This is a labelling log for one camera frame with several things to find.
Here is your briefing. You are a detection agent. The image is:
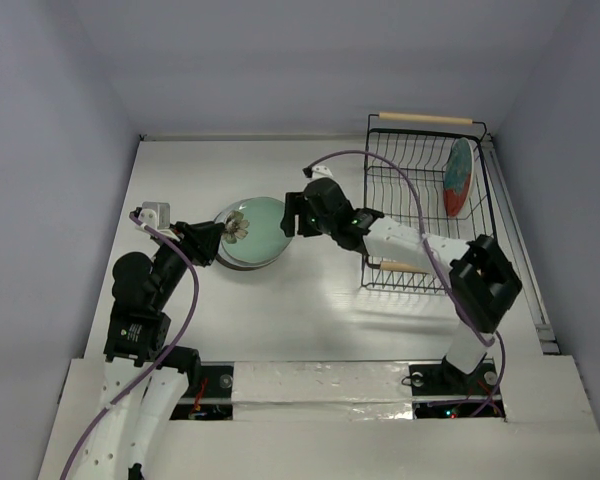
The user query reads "teal green plate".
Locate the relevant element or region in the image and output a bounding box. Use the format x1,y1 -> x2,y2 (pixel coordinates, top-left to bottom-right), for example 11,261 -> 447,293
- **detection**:
215,197 -> 292,262

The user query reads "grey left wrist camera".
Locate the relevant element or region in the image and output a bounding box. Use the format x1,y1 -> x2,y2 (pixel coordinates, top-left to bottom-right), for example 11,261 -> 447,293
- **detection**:
136,201 -> 171,231

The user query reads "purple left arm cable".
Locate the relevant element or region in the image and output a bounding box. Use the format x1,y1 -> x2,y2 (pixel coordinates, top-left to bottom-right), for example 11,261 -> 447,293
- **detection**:
57,211 -> 201,480

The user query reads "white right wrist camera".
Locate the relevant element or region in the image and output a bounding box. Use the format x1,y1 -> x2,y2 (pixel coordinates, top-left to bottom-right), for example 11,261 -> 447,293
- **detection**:
303,165 -> 333,181

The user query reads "black wire dish rack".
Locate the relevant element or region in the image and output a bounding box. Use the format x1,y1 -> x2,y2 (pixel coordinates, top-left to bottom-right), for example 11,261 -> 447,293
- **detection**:
360,112 -> 499,296

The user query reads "teal and red plate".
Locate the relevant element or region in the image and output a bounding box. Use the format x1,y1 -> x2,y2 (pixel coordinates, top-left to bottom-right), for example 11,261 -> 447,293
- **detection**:
443,137 -> 476,218

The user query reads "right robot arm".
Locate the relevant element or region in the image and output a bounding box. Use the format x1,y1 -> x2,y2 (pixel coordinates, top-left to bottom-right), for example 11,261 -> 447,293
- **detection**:
280,177 -> 522,392

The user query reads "dark reindeer plate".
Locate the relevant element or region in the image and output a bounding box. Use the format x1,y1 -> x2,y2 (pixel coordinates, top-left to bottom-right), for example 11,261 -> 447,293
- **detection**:
217,258 -> 275,272

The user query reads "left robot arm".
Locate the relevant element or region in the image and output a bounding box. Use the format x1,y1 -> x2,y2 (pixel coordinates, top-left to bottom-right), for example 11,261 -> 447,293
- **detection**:
60,209 -> 224,479

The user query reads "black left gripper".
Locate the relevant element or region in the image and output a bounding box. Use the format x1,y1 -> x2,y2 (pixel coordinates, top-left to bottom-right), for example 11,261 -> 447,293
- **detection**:
151,219 -> 224,307

